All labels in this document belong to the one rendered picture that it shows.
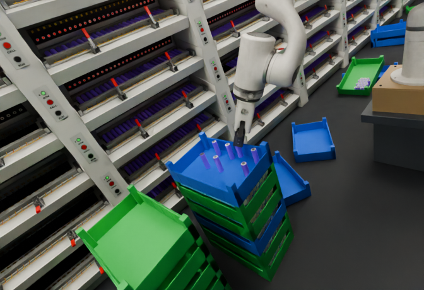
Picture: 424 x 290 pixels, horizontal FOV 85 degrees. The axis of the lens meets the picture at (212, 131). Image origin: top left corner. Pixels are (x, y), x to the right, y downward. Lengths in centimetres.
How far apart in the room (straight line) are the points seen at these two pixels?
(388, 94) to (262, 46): 67
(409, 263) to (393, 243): 7
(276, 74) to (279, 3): 16
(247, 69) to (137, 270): 57
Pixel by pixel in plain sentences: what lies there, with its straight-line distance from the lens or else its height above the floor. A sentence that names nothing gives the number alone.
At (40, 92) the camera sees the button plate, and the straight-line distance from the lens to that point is 95.
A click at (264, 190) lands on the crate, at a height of 35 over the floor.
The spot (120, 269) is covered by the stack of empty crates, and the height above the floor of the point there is 40.
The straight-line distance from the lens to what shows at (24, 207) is 110.
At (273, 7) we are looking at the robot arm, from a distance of 61.
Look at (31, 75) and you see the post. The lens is 95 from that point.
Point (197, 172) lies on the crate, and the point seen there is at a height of 40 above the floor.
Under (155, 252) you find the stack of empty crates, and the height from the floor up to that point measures 40.
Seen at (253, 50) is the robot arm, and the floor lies 76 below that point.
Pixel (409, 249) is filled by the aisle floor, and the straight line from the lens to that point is 107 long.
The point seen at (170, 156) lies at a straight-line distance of 119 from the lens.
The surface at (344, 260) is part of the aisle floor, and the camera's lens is 102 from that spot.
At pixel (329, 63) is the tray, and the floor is 11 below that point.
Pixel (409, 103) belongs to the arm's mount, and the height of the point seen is 33.
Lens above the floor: 89
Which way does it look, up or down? 28 degrees down
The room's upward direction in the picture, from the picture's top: 22 degrees counter-clockwise
